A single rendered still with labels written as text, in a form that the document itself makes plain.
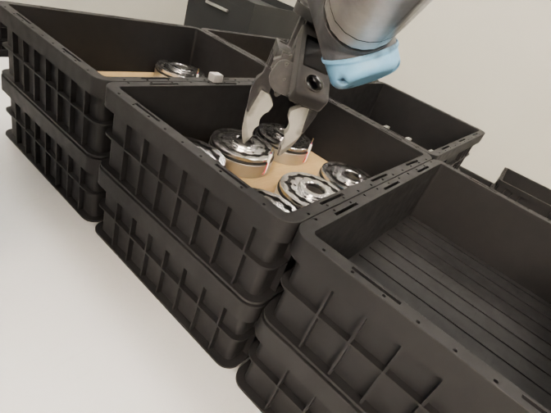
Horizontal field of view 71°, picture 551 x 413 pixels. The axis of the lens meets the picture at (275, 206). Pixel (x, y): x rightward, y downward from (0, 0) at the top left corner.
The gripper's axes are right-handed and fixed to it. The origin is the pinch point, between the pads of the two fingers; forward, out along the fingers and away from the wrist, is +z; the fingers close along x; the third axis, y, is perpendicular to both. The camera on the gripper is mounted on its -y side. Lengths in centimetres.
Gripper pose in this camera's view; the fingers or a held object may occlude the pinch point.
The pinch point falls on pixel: (264, 144)
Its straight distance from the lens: 61.3
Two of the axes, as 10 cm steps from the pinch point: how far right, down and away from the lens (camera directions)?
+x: -9.2, -2.9, -2.7
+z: -4.0, 7.5, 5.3
